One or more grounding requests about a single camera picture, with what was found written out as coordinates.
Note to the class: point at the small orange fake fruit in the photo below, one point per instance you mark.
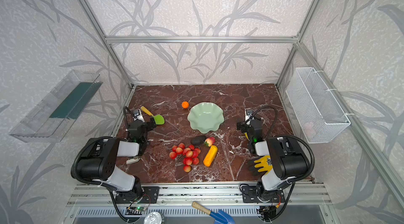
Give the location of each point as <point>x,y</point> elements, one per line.
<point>185,105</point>

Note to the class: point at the red fake cherry bunch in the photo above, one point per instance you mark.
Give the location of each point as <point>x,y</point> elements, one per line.
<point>189,155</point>

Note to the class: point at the light green scalloped fruit bowl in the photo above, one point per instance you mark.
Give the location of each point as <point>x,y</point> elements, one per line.
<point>205,117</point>

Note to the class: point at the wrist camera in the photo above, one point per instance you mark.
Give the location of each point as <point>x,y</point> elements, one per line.
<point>137,114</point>
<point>248,113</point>

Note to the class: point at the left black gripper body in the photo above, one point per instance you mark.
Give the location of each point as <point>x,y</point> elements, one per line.
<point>150,123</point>

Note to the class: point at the silver metal can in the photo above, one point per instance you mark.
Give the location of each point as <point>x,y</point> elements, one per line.
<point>154,218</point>

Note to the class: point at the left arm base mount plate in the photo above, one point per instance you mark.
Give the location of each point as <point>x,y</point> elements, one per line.
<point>147,195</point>

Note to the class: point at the yellow black work glove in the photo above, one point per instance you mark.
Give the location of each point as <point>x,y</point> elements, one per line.
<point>260,166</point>

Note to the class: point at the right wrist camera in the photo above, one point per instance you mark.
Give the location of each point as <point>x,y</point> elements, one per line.
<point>248,113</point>

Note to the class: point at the pink item in basket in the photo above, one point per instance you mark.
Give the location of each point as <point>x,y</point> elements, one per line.
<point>309,130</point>

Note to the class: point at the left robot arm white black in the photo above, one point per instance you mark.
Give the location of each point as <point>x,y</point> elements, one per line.
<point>96,162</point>

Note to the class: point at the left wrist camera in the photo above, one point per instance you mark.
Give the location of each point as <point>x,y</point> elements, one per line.
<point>137,114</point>

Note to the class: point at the small white green clip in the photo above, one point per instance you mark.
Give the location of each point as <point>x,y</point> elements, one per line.
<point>133,160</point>

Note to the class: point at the red green fake apple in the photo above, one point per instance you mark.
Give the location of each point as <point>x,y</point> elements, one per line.
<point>209,141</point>

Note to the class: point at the yellow orange fake mango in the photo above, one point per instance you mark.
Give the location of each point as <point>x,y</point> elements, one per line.
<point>210,156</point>

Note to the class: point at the clear plastic wall tray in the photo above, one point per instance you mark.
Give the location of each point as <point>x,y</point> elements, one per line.
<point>52,118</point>

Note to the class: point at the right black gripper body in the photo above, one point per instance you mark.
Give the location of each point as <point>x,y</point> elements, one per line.
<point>245,128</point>

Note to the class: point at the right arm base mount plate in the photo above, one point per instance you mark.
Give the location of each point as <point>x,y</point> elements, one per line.
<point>257,194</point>

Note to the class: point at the green toy spatula yellow handle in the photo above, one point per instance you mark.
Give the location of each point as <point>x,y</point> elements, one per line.
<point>159,119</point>

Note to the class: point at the white wire mesh basket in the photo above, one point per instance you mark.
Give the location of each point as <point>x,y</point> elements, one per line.
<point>313,101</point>

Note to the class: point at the blue trowel wooden handle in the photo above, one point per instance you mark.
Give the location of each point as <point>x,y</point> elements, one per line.
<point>220,216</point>

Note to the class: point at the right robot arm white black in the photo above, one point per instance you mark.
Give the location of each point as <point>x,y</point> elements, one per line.
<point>280,162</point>

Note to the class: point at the dark fake avocado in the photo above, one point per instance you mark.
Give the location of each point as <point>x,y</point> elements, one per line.
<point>198,140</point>

